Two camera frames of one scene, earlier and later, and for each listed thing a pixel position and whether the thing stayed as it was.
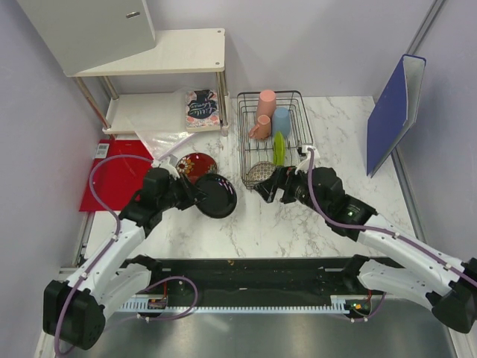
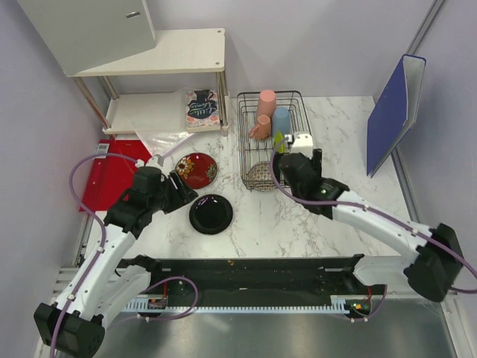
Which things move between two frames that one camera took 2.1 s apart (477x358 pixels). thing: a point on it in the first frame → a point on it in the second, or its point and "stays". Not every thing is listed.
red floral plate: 194,165 stays
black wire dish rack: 273,127 stays
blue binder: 393,114 stays
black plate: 221,195 → 211,214
